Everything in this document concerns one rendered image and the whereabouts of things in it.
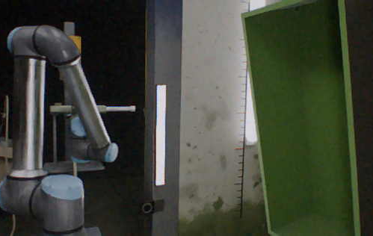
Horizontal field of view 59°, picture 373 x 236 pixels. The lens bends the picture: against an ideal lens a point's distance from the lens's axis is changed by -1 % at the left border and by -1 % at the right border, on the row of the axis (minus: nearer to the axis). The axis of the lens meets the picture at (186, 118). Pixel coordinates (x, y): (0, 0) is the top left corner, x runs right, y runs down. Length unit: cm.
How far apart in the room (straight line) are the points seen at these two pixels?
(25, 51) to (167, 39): 97
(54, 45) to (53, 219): 63
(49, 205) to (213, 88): 132
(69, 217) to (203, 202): 120
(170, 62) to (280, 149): 84
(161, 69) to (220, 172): 82
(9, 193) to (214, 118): 133
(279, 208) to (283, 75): 75
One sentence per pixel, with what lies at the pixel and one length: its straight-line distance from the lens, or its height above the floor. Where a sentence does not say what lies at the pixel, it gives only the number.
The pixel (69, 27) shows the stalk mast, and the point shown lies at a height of 161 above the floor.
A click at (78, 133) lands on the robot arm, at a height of 104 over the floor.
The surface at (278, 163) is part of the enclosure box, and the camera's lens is 194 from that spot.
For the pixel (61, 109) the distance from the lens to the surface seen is 199.
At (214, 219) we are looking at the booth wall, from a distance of 242.
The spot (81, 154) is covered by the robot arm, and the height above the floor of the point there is 94.
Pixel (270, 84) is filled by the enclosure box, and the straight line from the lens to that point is 184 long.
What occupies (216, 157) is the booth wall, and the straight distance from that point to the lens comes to 229.
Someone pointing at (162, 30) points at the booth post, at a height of 160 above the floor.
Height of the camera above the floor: 127
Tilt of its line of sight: 6 degrees down
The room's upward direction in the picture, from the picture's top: 1 degrees clockwise
